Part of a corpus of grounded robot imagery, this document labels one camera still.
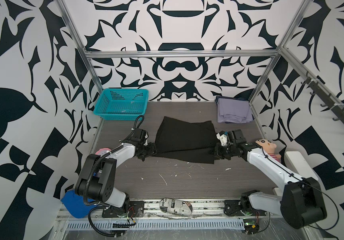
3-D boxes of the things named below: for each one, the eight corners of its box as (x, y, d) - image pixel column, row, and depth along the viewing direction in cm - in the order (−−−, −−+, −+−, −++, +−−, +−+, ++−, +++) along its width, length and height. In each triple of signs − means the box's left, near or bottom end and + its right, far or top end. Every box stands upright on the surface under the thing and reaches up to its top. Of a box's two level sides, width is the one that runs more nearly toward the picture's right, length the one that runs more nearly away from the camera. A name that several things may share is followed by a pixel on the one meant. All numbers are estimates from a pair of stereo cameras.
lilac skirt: (218, 123, 107) (220, 119, 104) (213, 100, 121) (214, 97, 118) (253, 123, 107) (256, 119, 104) (244, 101, 121) (246, 97, 118)
